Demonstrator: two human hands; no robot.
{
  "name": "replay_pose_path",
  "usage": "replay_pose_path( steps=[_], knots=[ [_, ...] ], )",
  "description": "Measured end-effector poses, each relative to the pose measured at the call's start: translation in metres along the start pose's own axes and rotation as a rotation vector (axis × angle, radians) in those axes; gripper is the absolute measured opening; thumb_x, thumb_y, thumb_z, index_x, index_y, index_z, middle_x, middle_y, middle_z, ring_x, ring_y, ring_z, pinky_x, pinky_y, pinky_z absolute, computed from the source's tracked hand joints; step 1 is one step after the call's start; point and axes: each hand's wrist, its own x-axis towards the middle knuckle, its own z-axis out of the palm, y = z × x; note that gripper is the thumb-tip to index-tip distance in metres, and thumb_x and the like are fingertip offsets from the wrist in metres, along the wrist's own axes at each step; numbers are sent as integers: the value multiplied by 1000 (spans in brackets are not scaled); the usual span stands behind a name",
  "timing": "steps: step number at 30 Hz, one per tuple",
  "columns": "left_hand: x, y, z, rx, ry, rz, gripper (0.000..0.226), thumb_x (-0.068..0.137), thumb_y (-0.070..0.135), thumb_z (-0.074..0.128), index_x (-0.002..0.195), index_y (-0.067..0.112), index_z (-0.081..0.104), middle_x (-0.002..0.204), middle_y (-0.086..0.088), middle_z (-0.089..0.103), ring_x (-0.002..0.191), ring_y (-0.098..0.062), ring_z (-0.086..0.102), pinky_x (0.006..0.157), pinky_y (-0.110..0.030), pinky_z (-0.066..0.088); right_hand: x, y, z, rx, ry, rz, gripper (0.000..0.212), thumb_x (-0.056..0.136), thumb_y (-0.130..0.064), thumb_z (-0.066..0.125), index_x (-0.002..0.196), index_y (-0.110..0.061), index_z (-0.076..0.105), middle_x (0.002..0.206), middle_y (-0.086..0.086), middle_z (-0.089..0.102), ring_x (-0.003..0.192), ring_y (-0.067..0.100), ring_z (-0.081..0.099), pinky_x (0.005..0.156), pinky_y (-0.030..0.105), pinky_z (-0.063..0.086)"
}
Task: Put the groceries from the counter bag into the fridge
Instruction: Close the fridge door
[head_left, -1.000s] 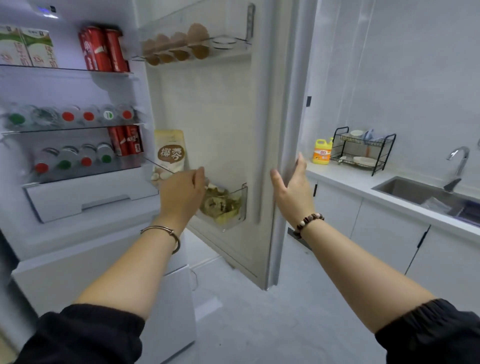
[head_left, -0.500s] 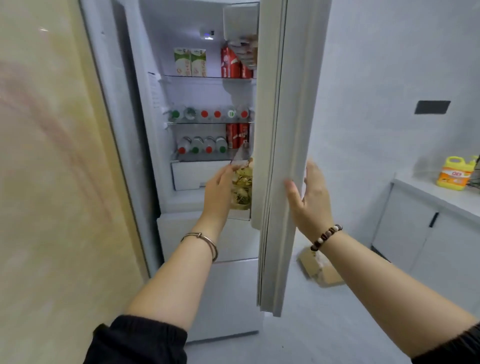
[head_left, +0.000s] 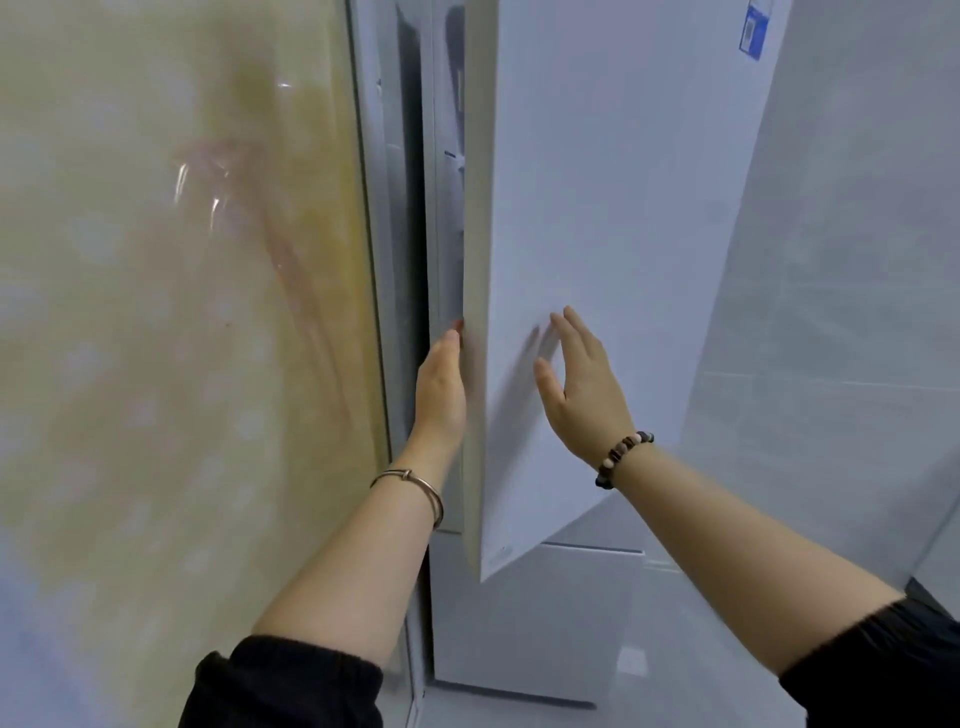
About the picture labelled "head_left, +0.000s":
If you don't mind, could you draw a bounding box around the person's left hand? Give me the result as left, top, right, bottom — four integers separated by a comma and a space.
397, 320, 469, 481

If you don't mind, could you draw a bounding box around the person's right hand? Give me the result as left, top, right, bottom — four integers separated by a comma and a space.
532, 305, 639, 470

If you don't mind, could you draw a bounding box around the white refrigerator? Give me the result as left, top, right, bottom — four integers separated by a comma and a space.
397, 0, 796, 710

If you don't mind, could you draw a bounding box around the person's left forearm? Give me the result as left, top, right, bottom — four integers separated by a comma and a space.
252, 457, 451, 669

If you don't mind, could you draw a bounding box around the person's right forearm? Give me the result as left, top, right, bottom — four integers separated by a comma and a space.
611, 446, 905, 676

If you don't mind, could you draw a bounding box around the person's black left sleeve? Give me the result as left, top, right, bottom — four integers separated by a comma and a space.
178, 635, 385, 728

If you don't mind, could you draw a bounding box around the person's black sleeve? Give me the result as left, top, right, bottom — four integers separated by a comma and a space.
779, 577, 960, 728
178, 635, 385, 728

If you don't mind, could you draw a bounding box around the person's black right sleeve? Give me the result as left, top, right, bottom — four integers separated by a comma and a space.
779, 577, 960, 728

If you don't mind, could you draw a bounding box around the silver bangle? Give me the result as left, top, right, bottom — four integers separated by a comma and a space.
369, 468, 446, 532

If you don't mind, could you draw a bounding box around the white framed glass door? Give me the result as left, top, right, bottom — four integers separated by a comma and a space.
0, 0, 433, 728

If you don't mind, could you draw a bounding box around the yellow dotted curtain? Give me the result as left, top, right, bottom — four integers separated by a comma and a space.
0, 0, 391, 728

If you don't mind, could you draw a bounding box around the blue label sticker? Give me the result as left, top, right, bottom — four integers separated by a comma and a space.
738, 0, 775, 61

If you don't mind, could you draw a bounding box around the brown white beaded bracelet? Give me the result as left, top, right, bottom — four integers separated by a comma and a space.
594, 431, 655, 491

